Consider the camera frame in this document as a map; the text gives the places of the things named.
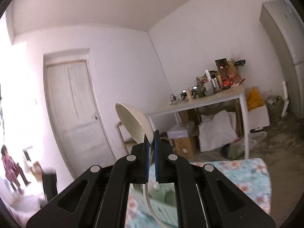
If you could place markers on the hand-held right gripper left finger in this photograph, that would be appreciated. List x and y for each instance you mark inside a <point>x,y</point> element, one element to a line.
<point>147,163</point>

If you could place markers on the mint green utensil holder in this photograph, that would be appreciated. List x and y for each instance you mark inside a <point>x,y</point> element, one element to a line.
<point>163,194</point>

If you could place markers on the blue floral blanket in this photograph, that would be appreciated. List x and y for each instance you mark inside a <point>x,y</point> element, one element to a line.
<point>237,175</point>

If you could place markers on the white door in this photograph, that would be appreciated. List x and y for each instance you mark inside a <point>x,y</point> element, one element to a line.
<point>76,114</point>

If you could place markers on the wooden block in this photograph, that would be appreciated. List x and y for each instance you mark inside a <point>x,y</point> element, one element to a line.
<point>189,95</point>

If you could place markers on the red label plastic bottle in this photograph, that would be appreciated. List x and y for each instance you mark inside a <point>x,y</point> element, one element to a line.
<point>223,76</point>

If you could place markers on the dark box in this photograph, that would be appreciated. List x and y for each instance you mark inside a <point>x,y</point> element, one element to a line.
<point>50,185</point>

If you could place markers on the green bag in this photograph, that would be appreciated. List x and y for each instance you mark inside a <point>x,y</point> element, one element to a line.
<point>274,109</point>

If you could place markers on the wooden chair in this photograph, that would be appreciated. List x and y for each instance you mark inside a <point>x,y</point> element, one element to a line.
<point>122,135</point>

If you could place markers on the grey refrigerator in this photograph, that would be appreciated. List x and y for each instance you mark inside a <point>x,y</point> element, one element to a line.
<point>285,52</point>

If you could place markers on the cardboard box white lid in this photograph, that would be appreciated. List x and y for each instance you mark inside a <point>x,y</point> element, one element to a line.
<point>182,140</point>

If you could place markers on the white sack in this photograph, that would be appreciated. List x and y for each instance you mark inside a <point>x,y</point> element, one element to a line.
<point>216,133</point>

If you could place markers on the clear plastic bag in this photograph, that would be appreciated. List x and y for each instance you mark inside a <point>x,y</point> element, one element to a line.
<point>237,149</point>

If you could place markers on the white boards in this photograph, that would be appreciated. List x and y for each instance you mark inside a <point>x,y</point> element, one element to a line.
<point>285,97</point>

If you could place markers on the yellow plastic bag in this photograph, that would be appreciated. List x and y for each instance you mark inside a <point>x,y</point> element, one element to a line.
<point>254,98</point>

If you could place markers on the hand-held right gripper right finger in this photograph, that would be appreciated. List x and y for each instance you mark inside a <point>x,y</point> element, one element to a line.
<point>156,161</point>

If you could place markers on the metal canister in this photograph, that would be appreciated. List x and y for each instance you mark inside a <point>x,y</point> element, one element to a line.
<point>215,83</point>

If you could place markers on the large white plastic spoon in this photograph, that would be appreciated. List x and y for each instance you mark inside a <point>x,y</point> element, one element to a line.
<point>133,123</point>

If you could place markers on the white side table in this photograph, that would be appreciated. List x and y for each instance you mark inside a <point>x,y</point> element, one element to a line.
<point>213,97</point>

